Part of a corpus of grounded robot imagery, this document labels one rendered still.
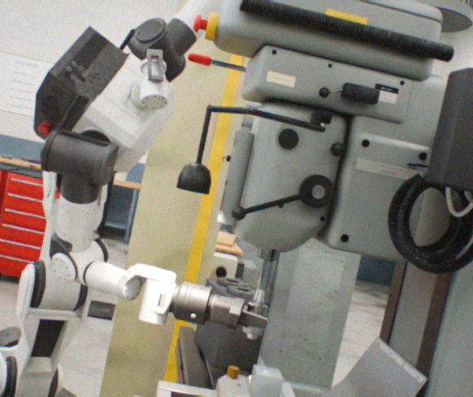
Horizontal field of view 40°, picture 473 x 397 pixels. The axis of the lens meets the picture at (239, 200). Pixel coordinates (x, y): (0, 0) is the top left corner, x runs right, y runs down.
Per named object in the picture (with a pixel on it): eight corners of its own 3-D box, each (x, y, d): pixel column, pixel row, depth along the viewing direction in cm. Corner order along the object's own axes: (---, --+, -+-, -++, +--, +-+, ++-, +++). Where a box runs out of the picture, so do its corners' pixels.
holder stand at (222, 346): (212, 367, 166) (228, 292, 165) (193, 340, 187) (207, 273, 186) (255, 371, 170) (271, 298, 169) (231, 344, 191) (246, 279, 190)
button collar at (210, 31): (205, 36, 138) (211, 9, 138) (203, 41, 144) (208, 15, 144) (214, 39, 139) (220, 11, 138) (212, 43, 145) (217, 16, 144)
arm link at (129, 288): (164, 273, 145) (121, 260, 153) (156, 312, 145) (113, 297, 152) (182, 275, 151) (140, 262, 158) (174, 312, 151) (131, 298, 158)
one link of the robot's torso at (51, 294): (17, 303, 193) (43, 150, 194) (74, 307, 202) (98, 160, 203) (28, 313, 179) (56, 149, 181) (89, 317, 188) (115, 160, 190)
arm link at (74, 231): (39, 265, 163) (45, 193, 151) (77, 246, 173) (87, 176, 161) (70, 289, 158) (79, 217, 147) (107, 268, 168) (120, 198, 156)
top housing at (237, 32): (218, 30, 129) (235, -50, 128) (208, 50, 154) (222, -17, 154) (436, 83, 135) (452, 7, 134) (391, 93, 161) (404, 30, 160)
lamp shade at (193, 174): (170, 186, 140) (176, 158, 140) (199, 191, 144) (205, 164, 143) (184, 190, 134) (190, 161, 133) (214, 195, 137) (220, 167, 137)
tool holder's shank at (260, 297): (262, 307, 146) (272, 259, 145) (249, 303, 147) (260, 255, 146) (267, 305, 148) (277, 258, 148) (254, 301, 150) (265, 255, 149)
